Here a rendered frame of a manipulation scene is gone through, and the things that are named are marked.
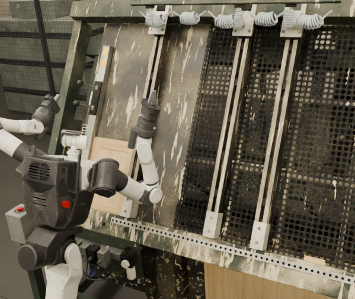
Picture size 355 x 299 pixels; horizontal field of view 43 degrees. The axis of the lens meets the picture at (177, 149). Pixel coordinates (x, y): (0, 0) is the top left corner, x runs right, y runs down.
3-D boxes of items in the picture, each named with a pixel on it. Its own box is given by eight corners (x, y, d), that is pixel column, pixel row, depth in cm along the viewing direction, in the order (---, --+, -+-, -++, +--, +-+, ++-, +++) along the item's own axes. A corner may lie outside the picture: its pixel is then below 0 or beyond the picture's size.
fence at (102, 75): (76, 204, 264) (71, 203, 261) (106, 47, 270) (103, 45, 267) (82, 205, 262) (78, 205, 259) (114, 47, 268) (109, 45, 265)
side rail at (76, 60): (51, 196, 281) (38, 196, 271) (85, 26, 288) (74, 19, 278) (58, 198, 278) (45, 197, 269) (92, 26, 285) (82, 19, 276)
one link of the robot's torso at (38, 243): (35, 275, 190) (40, 234, 189) (13, 267, 196) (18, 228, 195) (79, 261, 215) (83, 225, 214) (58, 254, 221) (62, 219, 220)
